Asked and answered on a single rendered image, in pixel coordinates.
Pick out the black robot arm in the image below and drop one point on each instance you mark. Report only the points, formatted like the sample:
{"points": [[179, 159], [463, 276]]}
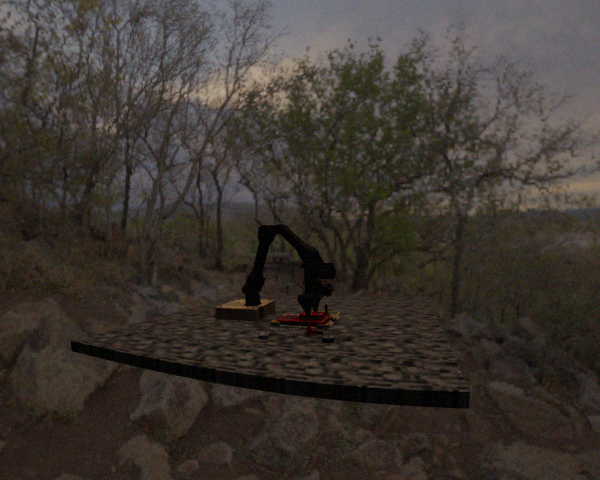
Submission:
{"points": [[316, 267]]}

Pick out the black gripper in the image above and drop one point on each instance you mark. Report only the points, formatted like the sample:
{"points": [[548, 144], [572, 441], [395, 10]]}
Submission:
{"points": [[308, 299]]}

